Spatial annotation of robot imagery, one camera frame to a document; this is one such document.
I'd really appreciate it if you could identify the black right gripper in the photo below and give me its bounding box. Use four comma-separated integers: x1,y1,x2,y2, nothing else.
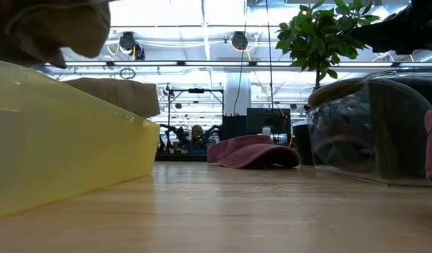
348,0,432,56

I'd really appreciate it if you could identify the beige cap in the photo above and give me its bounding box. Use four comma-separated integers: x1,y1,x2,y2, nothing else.
0,0,112,70
62,77,162,119

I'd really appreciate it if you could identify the green potted plant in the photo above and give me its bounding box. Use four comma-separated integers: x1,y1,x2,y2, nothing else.
274,0,382,167

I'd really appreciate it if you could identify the clear plastic bin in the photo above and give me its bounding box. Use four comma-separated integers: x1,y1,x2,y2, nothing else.
306,71,432,188

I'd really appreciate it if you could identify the black monitor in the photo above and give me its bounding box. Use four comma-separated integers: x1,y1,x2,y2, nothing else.
246,107,292,145

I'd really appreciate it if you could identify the black box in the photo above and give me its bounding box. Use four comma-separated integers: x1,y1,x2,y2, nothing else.
221,115,248,141

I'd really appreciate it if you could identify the person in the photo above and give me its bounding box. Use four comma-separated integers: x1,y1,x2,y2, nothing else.
190,124,205,151

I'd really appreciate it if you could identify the yellow plastic bin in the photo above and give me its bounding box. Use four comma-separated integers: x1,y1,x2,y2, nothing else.
0,58,162,219

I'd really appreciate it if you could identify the black ceiling cable reel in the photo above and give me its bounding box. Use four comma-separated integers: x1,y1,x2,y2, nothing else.
230,31,249,51
118,31,147,61

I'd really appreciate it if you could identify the black metal stand frame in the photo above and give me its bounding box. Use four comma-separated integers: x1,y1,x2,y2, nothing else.
160,87,225,120

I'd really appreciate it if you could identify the black hanging cable loop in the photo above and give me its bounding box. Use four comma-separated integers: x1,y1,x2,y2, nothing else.
118,67,137,81

